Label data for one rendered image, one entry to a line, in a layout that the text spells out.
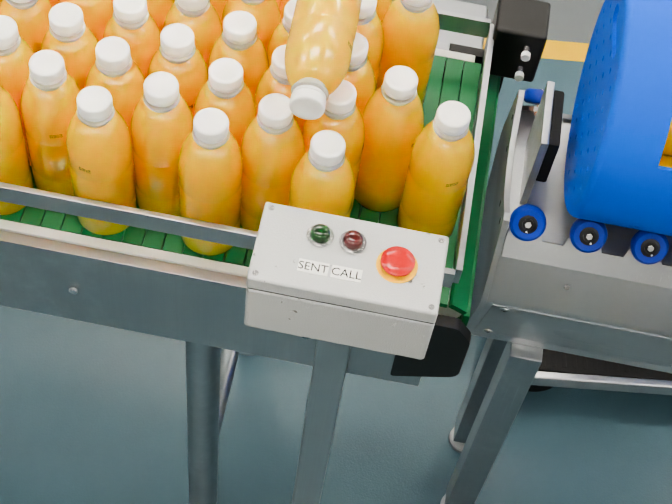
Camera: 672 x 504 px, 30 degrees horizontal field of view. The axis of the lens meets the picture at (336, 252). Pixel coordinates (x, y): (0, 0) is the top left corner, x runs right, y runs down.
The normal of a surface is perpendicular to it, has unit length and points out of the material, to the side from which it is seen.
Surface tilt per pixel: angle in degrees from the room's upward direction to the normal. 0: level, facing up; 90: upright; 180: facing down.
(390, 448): 0
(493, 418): 90
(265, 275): 0
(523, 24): 0
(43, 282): 90
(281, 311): 90
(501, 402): 90
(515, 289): 70
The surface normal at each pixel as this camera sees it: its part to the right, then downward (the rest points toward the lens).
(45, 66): 0.09, -0.54
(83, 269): -0.17, 0.82
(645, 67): 0.01, -0.15
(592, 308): -0.13, 0.59
